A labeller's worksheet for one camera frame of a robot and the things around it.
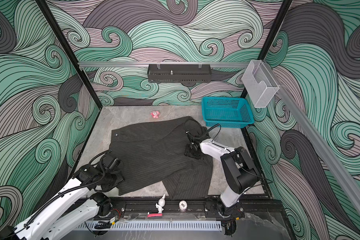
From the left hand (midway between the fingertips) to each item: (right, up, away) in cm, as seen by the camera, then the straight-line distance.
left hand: (123, 179), depth 76 cm
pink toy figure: (+11, +35, +35) cm, 51 cm away
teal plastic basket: (+69, +37, +42) cm, 89 cm away
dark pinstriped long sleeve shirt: (+12, +9, +17) cm, 23 cm away
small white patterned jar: (+31, -10, -7) cm, 33 cm away
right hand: (+35, +10, +16) cm, 40 cm away
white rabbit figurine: (+20, -10, -3) cm, 23 cm away
